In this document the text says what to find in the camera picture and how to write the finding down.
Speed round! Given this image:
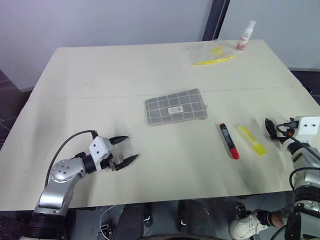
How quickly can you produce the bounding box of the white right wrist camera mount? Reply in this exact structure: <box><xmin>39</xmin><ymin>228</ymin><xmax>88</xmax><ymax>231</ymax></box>
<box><xmin>294</xmin><ymin>115</ymin><xmax>320</xmax><ymax>145</ymax></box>

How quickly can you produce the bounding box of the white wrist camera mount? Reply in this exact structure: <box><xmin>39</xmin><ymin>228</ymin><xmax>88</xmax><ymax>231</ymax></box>
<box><xmin>294</xmin><ymin>115</ymin><xmax>320</xmax><ymax>145</ymax></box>
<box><xmin>88</xmin><ymin>136</ymin><xmax>112</xmax><ymax>173</ymax></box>

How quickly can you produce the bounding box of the dark rounded shape under table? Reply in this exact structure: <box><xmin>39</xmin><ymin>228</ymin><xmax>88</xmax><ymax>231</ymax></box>
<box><xmin>117</xmin><ymin>203</ymin><xmax>145</xmax><ymax>240</ymax></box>

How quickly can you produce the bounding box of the yellow highlighter pen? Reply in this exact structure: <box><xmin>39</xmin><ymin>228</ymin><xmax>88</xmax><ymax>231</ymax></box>
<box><xmin>235</xmin><ymin>124</ymin><xmax>268</xmax><ymax>157</ymax></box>

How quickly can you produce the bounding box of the white sneaker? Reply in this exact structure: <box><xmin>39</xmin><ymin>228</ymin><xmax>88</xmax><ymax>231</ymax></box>
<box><xmin>229</xmin><ymin>209</ymin><xmax>270</xmax><ymax>240</ymax></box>

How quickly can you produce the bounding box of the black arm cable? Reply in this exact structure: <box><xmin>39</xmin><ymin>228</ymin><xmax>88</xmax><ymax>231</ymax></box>
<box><xmin>275</xmin><ymin>119</ymin><xmax>320</xmax><ymax>192</ymax></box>
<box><xmin>46</xmin><ymin>129</ymin><xmax>98</xmax><ymax>187</ymax></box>

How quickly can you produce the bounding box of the person's lower leg with sock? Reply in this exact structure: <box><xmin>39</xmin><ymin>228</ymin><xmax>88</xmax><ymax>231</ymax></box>
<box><xmin>257</xmin><ymin>206</ymin><xmax>297</xmax><ymax>229</ymax></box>

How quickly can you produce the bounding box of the black marker with red cap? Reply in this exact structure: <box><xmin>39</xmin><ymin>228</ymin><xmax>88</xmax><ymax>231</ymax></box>
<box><xmin>218</xmin><ymin>122</ymin><xmax>241</xmax><ymax>160</ymax></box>

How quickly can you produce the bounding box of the black vertical post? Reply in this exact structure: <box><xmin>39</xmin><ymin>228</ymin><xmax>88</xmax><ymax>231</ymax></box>
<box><xmin>200</xmin><ymin>0</ymin><xmax>231</xmax><ymax>42</ymax></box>

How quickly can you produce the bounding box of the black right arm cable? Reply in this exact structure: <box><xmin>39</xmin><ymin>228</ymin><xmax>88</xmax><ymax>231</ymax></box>
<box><xmin>275</xmin><ymin>119</ymin><xmax>320</xmax><ymax>192</ymax></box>

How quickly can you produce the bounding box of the clear bag with yellow zip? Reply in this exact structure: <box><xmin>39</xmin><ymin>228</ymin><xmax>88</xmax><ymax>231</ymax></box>
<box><xmin>183</xmin><ymin>39</ymin><xmax>237</xmax><ymax>67</ymax></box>

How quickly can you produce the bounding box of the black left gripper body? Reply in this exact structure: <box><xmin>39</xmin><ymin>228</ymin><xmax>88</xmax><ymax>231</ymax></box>
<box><xmin>99</xmin><ymin>137</ymin><xmax>120</xmax><ymax>173</ymax></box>

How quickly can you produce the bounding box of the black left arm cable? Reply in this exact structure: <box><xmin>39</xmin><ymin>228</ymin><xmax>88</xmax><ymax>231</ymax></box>
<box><xmin>46</xmin><ymin>129</ymin><xmax>98</xmax><ymax>187</ymax></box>

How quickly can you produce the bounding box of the thin white cable under table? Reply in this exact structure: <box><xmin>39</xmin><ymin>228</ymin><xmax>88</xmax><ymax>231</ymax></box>
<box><xmin>99</xmin><ymin>204</ymin><xmax>119</xmax><ymax>239</ymax></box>

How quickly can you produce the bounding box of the white spray bottle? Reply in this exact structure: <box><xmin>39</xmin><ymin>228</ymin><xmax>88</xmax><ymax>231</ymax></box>
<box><xmin>235</xmin><ymin>20</ymin><xmax>257</xmax><ymax>52</ymax></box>

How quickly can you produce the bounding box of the grey checked fabric pencil case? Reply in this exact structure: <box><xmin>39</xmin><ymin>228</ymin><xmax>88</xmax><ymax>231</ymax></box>
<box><xmin>144</xmin><ymin>87</ymin><xmax>209</xmax><ymax>127</ymax></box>

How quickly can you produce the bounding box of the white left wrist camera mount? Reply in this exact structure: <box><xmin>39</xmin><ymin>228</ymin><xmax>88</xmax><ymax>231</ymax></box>
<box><xmin>88</xmin><ymin>136</ymin><xmax>112</xmax><ymax>173</ymax></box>

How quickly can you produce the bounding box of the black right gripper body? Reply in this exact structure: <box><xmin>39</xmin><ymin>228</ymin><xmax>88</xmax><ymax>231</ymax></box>
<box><xmin>274</xmin><ymin>120</ymin><xmax>299</xmax><ymax>145</ymax></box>

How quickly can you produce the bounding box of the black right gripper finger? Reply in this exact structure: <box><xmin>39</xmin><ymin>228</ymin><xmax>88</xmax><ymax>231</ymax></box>
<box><xmin>267</xmin><ymin>131</ymin><xmax>283</xmax><ymax>145</ymax></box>
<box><xmin>264</xmin><ymin>117</ymin><xmax>277</xmax><ymax>134</ymax></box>

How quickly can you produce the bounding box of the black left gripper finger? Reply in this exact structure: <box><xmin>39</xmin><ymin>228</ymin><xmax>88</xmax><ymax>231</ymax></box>
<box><xmin>110</xmin><ymin>135</ymin><xmax>130</xmax><ymax>146</ymax></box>
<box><xmin>116</xmin><ymin>153</ymin><xmax>140</xmax><ymax>171</ymax></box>

